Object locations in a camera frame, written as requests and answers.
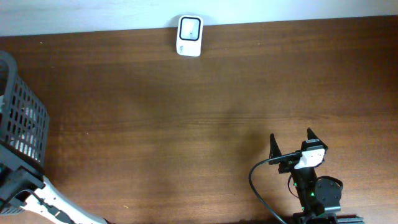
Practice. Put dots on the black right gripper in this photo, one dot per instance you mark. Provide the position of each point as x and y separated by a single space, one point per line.
287 165

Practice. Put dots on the dark grey plastic basket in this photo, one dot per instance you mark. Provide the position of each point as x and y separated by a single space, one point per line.
24 118

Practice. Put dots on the white barcode scanner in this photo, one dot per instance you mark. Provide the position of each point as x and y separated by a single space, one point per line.
189 35

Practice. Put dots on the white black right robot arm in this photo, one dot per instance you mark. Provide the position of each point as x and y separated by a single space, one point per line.
319 196

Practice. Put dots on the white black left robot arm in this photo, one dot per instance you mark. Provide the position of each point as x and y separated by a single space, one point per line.
25 188

